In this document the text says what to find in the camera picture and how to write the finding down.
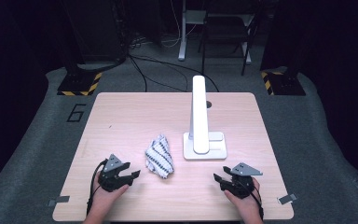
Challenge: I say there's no person's right hand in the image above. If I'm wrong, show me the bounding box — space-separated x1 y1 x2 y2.
223 177 264 217

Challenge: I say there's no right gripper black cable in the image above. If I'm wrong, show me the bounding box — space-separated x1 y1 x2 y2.
245 180 265 220

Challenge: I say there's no black floor cable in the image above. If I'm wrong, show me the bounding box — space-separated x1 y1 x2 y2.
129 55 220 93
128 55 148 93

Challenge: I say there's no grey tape strip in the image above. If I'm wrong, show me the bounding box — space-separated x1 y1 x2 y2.
48 195 71 207
277 192 298 205

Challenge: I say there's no white desk lamp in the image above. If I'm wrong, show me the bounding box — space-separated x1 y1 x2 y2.
182 75 227 161

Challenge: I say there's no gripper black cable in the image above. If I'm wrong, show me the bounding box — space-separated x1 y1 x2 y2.
86 159 108 217
245 180 265 220

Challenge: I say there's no black white patterned cloth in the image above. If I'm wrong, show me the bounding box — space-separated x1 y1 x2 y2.
145 133 175 180

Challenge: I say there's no black chair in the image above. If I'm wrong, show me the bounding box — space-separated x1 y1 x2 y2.
198 0 264 77

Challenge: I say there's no white desk frame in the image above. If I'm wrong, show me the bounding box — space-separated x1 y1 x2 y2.
177 0 253 64

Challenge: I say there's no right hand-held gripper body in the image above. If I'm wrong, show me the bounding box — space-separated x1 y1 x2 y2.
219 161 264 200

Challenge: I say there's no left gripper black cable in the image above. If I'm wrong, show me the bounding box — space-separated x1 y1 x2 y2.
86 159 108 217

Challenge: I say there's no black yellow striped stand base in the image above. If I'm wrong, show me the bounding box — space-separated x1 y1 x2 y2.
56 69 103 97
260 70 307 96

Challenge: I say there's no person's left hand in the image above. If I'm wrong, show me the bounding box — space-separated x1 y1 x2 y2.
88 172 130 214

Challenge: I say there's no dark cabinet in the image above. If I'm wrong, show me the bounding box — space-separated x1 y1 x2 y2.
59 0 129 64

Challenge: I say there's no white cable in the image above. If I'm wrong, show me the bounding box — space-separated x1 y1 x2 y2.
160 0 198 49

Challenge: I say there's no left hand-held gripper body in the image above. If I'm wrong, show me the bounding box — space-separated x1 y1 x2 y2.
97 153 134 193

